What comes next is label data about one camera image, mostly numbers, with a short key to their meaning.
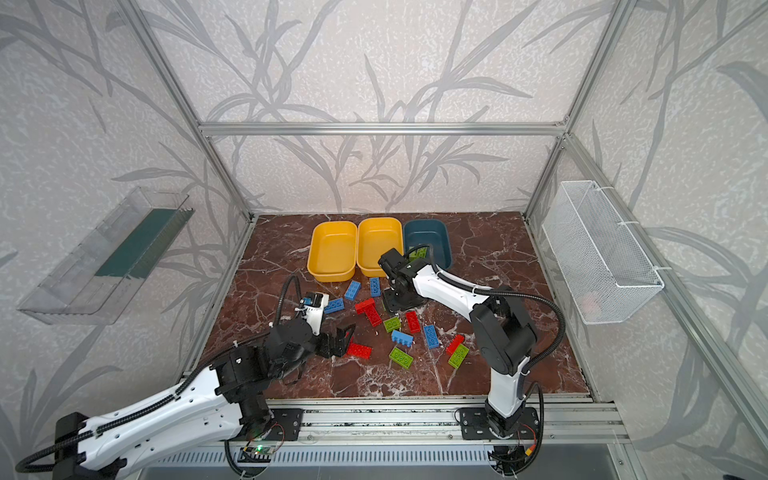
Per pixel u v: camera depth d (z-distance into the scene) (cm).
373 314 92
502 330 48
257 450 71
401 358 85
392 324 90
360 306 94
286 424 74
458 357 84
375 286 99
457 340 86
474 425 74
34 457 40
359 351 85
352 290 97
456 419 74
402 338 86
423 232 112
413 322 91
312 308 63
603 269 62
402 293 66
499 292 51
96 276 64
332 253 108
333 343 66
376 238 112
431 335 87
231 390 50
